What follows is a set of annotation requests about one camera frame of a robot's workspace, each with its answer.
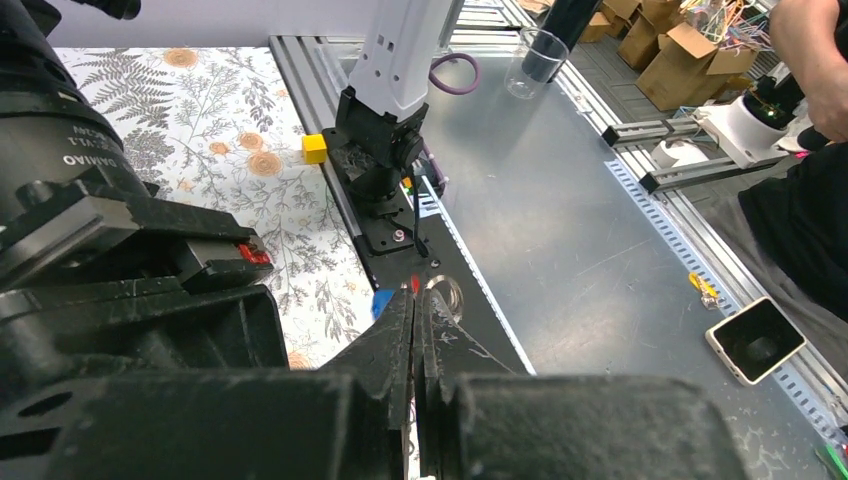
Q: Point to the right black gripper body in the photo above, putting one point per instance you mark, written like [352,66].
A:
[98,279]

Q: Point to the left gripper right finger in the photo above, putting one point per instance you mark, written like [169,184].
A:
[477,419]

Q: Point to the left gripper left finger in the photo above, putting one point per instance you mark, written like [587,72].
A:
[346,420]

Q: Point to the blue key tag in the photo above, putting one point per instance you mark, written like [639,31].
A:
[381,298]

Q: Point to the red key tag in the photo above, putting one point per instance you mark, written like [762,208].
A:
[415,283]

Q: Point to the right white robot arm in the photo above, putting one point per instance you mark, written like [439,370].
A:
[51,132]

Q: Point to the white robot base outside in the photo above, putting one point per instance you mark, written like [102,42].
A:
[749,132]

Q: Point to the floral tablecloth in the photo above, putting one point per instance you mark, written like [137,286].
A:
[216,127]

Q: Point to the yellow cube block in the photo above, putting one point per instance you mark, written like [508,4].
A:
[314,149]

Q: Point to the white phone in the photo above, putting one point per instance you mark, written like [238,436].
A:
[755,341]

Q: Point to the clear plastic cup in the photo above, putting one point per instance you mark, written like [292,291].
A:
[537,57]

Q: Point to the person in blue shirt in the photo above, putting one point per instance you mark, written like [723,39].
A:
[800,220]

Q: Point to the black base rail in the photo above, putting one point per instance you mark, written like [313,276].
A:
[412,233]

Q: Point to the cardboard box with wires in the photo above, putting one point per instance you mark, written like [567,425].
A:
[688,52]

